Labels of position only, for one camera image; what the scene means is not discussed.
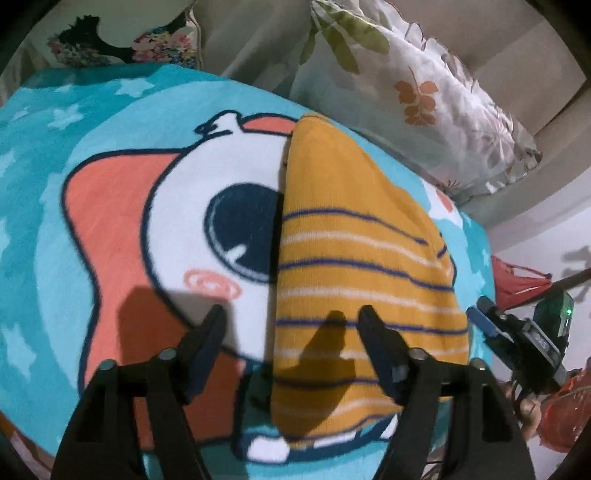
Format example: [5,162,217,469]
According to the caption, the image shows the right hand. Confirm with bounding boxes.
[501,382,542,440]

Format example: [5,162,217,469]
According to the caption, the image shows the white leaf print pillow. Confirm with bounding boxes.
[290,1,542,202]

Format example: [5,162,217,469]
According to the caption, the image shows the red plastic bag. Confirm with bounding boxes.
[491,256,552,310]

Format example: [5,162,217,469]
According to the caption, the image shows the turquoise star cartoon blanket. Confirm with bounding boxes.
[0,63,498,480]

